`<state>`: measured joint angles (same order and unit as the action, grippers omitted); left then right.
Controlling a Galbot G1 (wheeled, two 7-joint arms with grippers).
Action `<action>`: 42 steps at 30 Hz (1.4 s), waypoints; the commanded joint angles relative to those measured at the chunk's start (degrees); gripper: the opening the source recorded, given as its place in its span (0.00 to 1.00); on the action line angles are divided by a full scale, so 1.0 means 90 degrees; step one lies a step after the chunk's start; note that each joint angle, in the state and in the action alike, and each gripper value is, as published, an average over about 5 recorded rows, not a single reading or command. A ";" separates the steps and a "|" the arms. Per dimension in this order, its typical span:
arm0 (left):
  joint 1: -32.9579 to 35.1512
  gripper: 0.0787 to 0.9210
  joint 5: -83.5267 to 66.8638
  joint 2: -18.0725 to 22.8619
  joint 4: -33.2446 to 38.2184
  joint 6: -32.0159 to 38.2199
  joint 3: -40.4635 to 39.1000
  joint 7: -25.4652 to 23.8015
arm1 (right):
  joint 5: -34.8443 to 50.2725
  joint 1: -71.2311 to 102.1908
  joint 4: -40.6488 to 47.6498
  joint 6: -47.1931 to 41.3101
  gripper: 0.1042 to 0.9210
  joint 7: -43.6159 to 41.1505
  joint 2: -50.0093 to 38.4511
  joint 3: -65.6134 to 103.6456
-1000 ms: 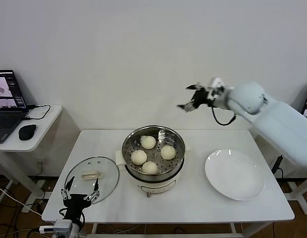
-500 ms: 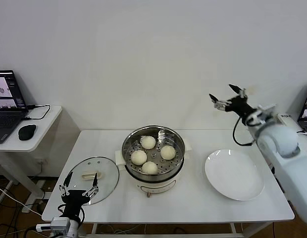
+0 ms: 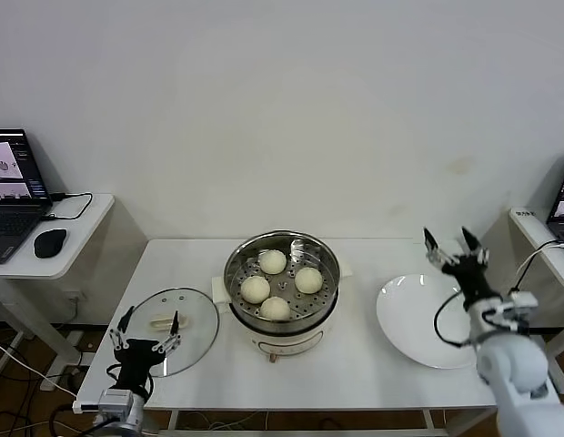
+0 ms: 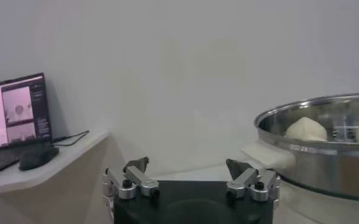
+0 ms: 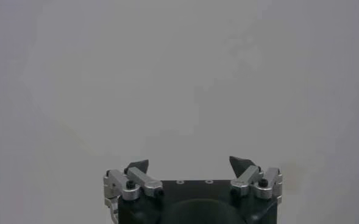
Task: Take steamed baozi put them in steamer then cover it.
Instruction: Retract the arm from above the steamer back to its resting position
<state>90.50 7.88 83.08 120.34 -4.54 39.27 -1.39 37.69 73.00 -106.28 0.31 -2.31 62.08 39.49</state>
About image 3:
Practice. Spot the white round plate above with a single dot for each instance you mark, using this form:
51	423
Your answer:
414	318

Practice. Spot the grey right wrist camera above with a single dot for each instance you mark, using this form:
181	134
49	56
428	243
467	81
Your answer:
520	309

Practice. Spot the black computer mouse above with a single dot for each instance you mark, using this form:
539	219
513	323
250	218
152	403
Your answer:
50	242

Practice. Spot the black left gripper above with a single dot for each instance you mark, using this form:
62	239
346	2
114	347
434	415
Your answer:
137	355

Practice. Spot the stainless steel steamer pot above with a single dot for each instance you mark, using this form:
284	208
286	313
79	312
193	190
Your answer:
318	305

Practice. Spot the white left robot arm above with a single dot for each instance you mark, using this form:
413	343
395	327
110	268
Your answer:
138	412

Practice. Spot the white steamed baozi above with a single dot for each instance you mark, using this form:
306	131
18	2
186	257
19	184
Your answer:
273	262
275	308
309	280
255	289

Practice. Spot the white table leg frame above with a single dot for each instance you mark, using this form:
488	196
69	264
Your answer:
174	419

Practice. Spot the white side table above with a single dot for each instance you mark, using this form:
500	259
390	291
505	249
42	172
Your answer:
97	214
527	227

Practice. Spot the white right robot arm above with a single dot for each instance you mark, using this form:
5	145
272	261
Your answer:
514	364

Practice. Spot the open black laptop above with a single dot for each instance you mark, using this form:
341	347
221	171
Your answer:
563	200
13	218

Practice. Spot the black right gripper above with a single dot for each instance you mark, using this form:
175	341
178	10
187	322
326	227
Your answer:
470	280

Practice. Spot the cream electric cooker base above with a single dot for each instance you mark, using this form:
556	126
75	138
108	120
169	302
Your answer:
286	341

